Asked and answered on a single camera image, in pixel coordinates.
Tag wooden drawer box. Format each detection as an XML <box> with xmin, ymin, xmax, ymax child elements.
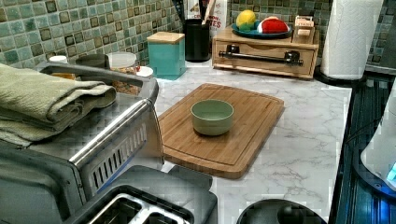
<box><xmin>212</xmin><ymin>27</ymin><xmax>319</xmax><ymax>79</ymax></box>

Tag black drawer handle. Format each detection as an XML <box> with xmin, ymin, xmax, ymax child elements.
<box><xmin>219</xmin><ymin>45</ymin><xmax>304</xmax><ymax>66</ymax></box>

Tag green ceramic bowl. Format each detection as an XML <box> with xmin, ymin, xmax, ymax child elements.
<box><xmin>191</xmin><ymin>99</ymin><xmax>234</xmax><ymax>136</ymax></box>

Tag wooden cutting board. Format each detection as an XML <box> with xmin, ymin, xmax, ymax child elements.
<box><xmin>159</xmin><ymin>83</ymin><xmax>284</xmax><ymax>179</ymax></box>

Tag white lidded small container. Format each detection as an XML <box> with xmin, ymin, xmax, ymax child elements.
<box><xmin>136</xmin><ymin>66</ymin><xmax>153</xmax><ymax>77</ymax></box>

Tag teal canister with wooden lid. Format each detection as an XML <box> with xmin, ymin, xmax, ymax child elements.
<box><xmin>147</xmin><ymin>32</ymin><xmax>186</xmax><ymax>80</ymax></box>

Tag black utensil holder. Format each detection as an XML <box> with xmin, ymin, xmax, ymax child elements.
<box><xmin>184</xmin><ymin>19</ymin><xmax>210</xmax><ymax>62</ymax></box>

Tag black toaster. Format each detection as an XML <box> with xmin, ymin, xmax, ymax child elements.
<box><xmin>64</xmin><ymin>165</ymin><xmax>218</xmax><ymax>224</ymax></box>

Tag clear jar with cereal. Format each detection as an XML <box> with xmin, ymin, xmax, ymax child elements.
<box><xmin>106</xmin><ymin>52</ymin><xmax>140</xmax><ymax>95</ymax></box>

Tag oats box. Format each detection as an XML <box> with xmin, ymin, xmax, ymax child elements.
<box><xmin>186</xmin><ymin>0</ymin><xmax>228</xmax><ymax>38</ymax></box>

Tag blue plate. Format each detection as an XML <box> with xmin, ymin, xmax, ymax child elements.
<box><xmin>231</xmin><ymin>21</ymin><xmax>292</xmax><ymax>39</ymax></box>

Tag yellow toy lemon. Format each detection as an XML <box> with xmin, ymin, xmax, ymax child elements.
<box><xmin>235</xmin><ymin>9</ymin><xmax>256</xmax><ymax>32</ymax></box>

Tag wooden spoon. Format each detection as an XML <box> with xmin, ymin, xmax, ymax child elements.
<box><xmin>202</xmin><ymin>0</ymin><xmax>216</xmax><ymax>25</ymax></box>

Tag red toy watermelon slice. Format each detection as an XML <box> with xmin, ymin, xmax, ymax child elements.
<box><xmin>257</xmin><ymin>17</ymin><xmax>289</xmax><ymax>34</ymax></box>

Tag black round appliance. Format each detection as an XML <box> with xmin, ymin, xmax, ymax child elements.
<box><xmin>236</xmin><ymin>199</ymin><xmax>327</xmax><ymax>224</ymax></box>

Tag stash tea box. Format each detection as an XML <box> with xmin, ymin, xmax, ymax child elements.
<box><xmin>292</xmin><ymin>15</ymin><xmax>315</xmax><ymax>44</ymax></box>

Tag white-capped spice bottle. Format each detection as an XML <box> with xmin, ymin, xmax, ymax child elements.
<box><xmin>49</xmin><ymin>55</ymin><xmax>77</xmax><ymax>81</ymax></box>

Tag stainless toaster oven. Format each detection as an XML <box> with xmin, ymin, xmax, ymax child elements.
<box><xmin>1</xmin><ymin>62</ymin><xmax>163</xmax><ymax>224</ymax></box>

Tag folded green towel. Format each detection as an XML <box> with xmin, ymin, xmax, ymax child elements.
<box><xmin>0</xmin><ymin>64</ymin><xmax>116</xmax><ymax>147</ymax></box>

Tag paper towel roll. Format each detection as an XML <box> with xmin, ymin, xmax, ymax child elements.
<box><xmin>314</xmin><ymin>0</ymin><xmax>384</xmax><ymax>86</ymax></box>

